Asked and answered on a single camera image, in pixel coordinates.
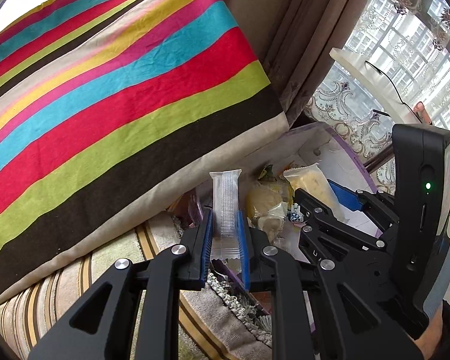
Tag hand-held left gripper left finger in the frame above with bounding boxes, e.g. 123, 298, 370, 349
28, 208, 214, 360

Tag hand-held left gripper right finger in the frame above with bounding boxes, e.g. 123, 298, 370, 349
237, 210, 424, 360

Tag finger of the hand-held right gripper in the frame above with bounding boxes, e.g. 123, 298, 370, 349
328, 180, 398, 237
294, 188, 394, 297

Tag clear cake packet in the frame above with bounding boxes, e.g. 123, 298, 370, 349
283, 163, 346, 222

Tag slim white snack packet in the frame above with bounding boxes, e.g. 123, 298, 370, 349
209, 169, 244, 263

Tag person's right hand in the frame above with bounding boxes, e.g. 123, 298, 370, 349
412, 300, 450, 360

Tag pale small pastry packet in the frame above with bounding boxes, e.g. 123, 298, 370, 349
257, 202, 289, 241

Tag purple snack packet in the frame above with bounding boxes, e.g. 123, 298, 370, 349
172, 191, 205, 229

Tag pink object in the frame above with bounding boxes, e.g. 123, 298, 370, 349
414, 103, 434, 124

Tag yellow bun packet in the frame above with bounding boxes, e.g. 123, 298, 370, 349
245, 185, 289, 226

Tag yellow green snack packet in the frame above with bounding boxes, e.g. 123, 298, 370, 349
257, 163, 286, 186

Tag beige striped towel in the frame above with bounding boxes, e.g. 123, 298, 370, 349
0, 214, 274, 360

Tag colourful striped cloth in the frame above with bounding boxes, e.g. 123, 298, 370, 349
0, 0, 289, 310

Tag brown curtain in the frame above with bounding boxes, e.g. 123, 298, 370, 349
206, 0, 379, 128

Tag black cable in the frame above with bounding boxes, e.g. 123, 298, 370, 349
364, 60, 424, 122

